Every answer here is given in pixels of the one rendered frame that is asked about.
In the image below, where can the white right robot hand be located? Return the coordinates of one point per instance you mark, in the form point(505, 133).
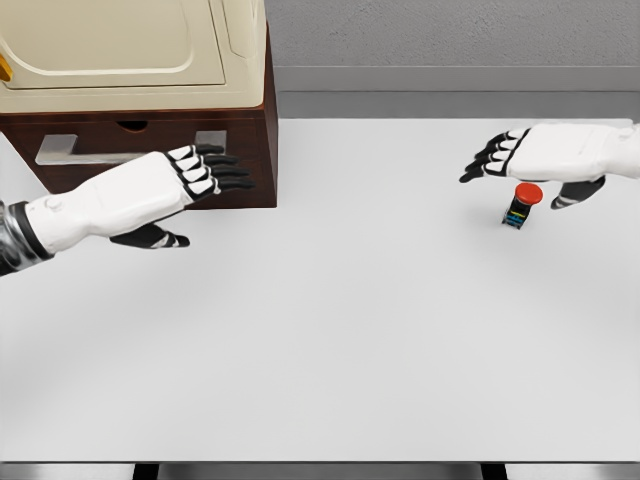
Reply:
point(555, 150)

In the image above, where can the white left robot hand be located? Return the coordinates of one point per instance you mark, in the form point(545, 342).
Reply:
point(145, 190)

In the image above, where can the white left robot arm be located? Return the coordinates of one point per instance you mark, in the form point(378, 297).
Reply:
point(55, 220)

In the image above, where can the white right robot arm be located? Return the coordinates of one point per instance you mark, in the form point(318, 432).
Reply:
point(629, 150)

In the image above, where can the cream and brown cabinet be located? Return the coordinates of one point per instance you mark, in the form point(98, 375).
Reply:
point(125, 50)

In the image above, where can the red button switch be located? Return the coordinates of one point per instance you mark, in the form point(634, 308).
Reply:
point(528, 194)

